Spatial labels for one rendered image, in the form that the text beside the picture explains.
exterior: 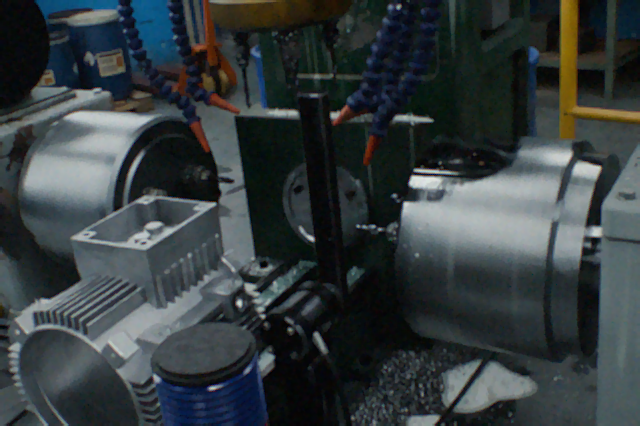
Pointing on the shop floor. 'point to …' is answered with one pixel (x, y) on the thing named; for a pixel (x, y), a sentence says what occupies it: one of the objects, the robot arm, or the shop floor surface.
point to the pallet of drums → (92, 57)
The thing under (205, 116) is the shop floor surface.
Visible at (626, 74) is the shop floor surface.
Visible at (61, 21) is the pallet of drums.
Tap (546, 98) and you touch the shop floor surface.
